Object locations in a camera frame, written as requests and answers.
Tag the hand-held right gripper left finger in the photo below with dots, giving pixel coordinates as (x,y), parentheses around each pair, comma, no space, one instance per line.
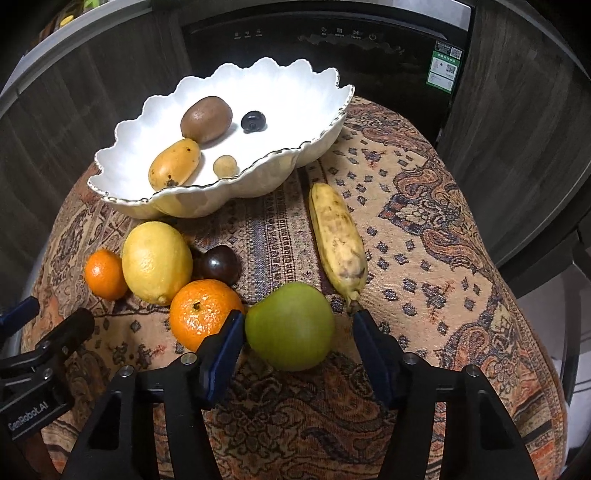
(226,360)

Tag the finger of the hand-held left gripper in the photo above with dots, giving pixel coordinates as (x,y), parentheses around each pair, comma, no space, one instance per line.
(71,327)
(21,310)

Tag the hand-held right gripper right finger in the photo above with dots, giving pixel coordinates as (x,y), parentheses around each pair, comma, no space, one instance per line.
(375,362)

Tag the green apple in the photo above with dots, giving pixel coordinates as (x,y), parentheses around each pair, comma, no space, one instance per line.
(291,327)

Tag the small tan longan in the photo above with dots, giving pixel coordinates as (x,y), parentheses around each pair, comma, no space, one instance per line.
(226,166)

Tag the small yellow mango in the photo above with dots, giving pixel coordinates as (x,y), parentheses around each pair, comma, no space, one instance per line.
(175,164)

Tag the dark purple plum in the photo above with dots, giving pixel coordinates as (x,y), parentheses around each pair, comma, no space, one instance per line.
(253,122)
(219,265)

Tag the brown kiwi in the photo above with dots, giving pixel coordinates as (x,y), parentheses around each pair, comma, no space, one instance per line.
(206,119)

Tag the white scalloped bowl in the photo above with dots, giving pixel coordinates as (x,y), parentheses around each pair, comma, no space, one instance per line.
(286,106)

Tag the large orange tangerine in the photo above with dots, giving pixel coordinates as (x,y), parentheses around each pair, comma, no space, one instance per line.
(198,314)

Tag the small orange tangerine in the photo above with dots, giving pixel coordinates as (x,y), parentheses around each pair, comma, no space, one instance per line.
(105,274)

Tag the patterned red tablecloth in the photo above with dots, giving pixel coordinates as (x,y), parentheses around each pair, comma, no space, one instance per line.
(438,286)

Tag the yellow lemon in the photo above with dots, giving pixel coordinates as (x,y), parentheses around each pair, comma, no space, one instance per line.
(157,261)

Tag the spotted yellow banana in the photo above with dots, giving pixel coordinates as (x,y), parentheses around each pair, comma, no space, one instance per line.
(337,240)

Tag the black built-in dishwasher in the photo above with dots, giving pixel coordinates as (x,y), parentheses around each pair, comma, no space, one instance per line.
(323,55)

